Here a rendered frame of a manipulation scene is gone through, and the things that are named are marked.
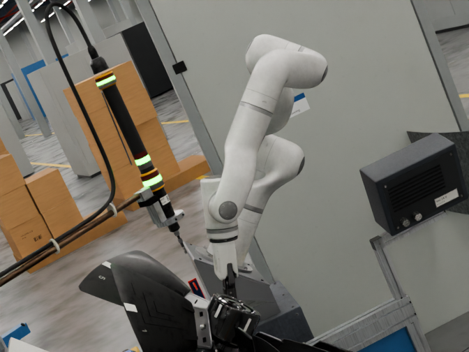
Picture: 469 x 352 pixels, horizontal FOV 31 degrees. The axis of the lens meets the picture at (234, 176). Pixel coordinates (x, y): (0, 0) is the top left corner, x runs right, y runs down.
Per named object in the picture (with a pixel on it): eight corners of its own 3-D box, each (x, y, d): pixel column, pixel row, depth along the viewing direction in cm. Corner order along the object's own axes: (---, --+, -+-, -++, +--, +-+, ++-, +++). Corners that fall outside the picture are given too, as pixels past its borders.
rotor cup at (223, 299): (243, 375, 185) (269, 321, 184) (183, 346, 185) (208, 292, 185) (243, 360, 199) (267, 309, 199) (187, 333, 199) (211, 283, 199)
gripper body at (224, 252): (205, 232, 226) (210, 274, 227) (212, 240, 216) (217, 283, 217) (232, 228, 227) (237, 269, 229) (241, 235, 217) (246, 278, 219)
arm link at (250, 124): (284, 116, 209) (239, 230, 210) (268, 113, 225) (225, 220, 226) (251, 103, 207) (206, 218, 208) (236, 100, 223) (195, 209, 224)
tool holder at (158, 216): (165, 230, 190) (146, 191, 188) (145, 233, 195) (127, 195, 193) (190, 212, 196) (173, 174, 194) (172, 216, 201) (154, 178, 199)
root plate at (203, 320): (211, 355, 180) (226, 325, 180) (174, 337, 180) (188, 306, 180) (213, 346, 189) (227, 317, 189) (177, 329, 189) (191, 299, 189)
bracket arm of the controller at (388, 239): (376, 251, 245) (373, 242, 244) (373, 248, 248) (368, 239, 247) (447, 215, 248) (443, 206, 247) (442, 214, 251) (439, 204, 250)
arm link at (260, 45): (270, 184, 264) (222, 165, 266) (283, 158, 271) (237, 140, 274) (298, 66, 225) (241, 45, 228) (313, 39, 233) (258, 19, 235)
